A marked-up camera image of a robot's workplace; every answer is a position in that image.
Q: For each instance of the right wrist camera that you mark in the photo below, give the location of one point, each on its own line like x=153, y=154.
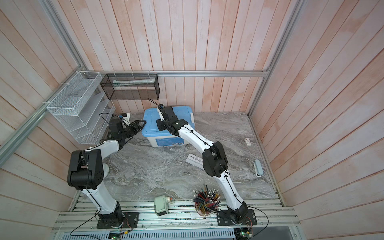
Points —
x=160, y=109

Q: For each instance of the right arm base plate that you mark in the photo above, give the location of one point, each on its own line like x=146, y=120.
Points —
x=228, y=218

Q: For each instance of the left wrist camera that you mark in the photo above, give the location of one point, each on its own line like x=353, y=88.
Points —
x=126, y=118

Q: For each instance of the green white box device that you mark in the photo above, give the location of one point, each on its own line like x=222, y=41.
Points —
x=161, y=205

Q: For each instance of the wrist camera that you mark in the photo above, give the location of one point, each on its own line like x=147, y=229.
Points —
x=160, y=109
x=126, y=118

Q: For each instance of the blue plastic bin lid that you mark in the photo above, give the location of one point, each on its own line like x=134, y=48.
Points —
x=151, y=116

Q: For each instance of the white wire wall rack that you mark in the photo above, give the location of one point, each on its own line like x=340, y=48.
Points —
x=82, y=109

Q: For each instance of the white test tube rack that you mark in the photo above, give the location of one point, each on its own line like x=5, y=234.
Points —
x=195, y=161

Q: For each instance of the round white wall clock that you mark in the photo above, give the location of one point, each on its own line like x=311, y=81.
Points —
x=106, y=170

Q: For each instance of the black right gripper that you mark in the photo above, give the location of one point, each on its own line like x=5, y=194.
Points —
x=159, y=123

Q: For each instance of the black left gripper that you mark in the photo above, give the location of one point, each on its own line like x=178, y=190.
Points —
x=140, y=126

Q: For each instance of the cup of coloured pencils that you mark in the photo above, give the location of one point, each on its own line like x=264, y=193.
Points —
x=206, y=201

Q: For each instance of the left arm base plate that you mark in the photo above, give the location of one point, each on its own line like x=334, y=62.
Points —
x=113, y=221

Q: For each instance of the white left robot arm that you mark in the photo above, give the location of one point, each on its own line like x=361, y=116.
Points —
x=86, y=171

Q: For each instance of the white plastic storage bin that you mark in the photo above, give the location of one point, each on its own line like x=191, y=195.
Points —
x=165, y=141

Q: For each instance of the black mesh wall shelf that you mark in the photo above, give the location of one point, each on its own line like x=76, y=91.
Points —
x=131, y=87

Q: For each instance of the aluminium horizontal wall rail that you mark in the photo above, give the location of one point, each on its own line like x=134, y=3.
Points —
x=252, y=73

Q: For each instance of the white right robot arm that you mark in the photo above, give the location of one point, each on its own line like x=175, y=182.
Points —
x=215, y=162

